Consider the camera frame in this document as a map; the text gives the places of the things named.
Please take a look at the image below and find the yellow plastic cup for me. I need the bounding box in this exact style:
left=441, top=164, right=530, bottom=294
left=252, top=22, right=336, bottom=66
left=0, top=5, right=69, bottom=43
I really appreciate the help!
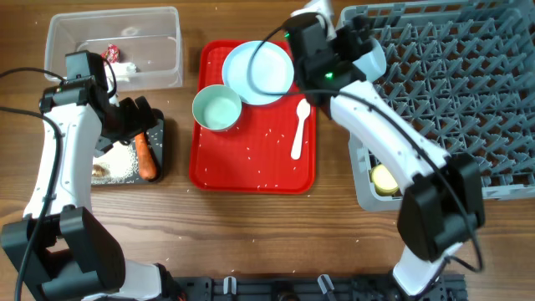
left=370, top=164, right=399, bottom=196

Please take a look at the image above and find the light blue plate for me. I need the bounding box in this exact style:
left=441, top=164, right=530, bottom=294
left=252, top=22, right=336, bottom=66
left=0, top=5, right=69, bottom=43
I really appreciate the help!
left=222, top=41, right=294, bottom=105

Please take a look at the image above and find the clear plastic bin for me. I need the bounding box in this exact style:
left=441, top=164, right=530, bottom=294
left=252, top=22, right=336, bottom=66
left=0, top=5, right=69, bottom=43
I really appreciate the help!
left=44, top=7, right=184, bottom=92

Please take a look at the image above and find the brown food scrap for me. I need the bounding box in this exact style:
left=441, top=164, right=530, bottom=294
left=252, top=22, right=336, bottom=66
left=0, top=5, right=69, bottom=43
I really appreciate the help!
left=92, top=164, right=110, bottom=178

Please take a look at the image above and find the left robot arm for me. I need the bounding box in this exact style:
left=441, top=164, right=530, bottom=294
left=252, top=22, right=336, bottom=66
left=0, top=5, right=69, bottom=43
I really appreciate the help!
left=1, top=51, right=185, bottom=301

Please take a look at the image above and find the red serving tray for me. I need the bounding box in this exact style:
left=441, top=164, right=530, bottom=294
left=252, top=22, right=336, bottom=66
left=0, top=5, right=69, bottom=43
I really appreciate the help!
left=189, top=40, right=316, bottom=194

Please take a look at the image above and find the mint green bowl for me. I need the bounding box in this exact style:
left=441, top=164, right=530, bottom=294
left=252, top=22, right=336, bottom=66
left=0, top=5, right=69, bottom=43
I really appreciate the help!
left=192, top=84, right=242, bottom=131

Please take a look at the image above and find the black plastic tray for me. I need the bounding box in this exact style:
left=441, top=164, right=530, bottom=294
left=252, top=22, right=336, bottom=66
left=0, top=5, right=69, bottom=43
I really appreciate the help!
left=89, top=107, right=166, bottom=187

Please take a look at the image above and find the left black cable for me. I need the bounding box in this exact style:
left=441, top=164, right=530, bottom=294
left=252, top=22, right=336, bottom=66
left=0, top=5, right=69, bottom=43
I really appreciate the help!
left=0, top=58, right=118, bottom=301

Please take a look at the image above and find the grey dishwasher rack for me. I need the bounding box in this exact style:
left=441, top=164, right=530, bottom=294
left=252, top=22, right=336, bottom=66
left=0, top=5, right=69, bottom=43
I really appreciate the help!
left=339, top=0, right=534, bottom=201

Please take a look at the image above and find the red candy wrapper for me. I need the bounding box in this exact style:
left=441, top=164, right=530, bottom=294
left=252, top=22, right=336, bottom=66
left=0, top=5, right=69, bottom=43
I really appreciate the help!
left=101, top=44, right=120, bottom=64

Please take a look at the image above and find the black cable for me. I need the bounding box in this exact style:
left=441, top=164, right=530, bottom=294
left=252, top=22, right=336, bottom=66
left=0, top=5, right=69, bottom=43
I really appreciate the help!
left=246, top=14, right=486, bottom=275
left=0, top=58, right=118, bottom=301

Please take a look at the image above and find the light blue bowl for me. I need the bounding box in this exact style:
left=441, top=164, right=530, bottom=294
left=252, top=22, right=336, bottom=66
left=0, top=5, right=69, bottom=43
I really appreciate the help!
left=353, top=38, right=387, bottom=82

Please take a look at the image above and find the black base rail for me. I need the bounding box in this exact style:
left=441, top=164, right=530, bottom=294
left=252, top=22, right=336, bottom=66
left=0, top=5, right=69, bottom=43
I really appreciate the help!
left=175, top=273, right=467, bottom=301

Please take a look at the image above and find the right black cable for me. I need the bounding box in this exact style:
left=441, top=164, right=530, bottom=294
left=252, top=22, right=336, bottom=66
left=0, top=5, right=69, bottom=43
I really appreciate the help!
left=246, top=14, right=486, bottom=275

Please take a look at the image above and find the white rice pile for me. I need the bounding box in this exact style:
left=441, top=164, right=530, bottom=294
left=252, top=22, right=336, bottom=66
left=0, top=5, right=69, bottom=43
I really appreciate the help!
left=90, top=125, right=164, bottom=186

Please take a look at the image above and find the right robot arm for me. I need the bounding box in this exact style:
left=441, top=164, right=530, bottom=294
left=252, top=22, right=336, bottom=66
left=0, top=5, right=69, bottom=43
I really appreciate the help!
left=282, top=12, right=485, bottom=298

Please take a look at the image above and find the white plastic spoon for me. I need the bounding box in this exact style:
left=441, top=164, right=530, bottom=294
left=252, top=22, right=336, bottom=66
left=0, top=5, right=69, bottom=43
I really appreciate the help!
left=291, top=99, right=311, bottom=161

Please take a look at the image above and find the orange carrot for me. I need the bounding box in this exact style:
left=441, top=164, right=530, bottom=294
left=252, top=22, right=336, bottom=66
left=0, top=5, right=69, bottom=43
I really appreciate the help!
left=135, top=132, right=158, bottom=181

